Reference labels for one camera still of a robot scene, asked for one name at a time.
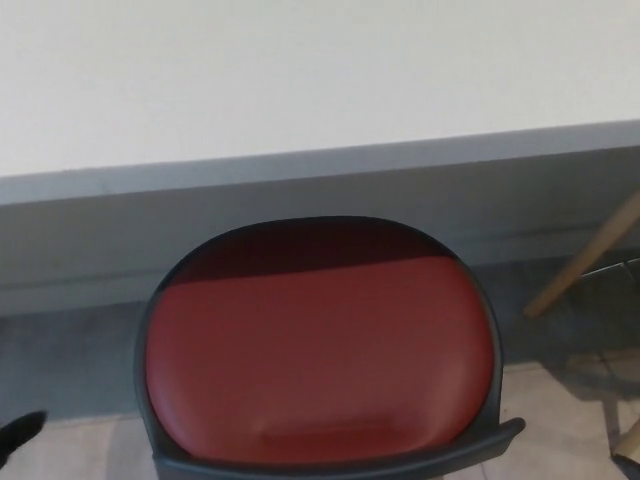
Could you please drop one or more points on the red seat grey back chair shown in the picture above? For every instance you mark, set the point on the red seat grey back chair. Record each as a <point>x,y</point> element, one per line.
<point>320,350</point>

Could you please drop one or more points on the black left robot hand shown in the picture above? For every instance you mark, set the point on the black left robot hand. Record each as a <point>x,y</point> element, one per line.
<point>20,432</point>

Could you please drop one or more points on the red seat wooden leg chair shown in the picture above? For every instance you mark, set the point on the red seat wooden leg chair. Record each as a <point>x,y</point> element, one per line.
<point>585,252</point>

